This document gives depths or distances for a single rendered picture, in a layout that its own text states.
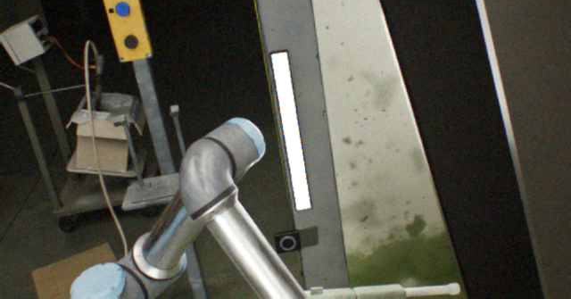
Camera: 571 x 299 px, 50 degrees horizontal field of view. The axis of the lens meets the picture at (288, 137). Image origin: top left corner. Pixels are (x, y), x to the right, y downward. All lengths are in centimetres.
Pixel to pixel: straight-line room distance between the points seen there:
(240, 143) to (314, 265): 125
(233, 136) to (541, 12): 67
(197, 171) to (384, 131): 115
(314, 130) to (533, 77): 126
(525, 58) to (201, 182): 66
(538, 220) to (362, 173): 121
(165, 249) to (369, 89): 97
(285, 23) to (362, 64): 32
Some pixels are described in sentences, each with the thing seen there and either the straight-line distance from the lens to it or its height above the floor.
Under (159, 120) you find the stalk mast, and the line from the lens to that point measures 243.
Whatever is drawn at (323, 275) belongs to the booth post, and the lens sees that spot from 255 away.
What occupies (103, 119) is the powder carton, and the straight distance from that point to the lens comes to 368.
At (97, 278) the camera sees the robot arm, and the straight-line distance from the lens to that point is 176.
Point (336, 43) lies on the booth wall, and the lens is 215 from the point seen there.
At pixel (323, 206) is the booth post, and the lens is 238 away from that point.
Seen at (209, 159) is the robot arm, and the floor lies 131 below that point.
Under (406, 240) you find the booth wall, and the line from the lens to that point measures 254.
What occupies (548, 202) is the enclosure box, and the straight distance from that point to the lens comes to 122.
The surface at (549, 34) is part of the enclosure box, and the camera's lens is 109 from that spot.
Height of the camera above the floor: 182
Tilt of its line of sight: 23 degrees down
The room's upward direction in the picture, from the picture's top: 9 degrees counter-clockwise
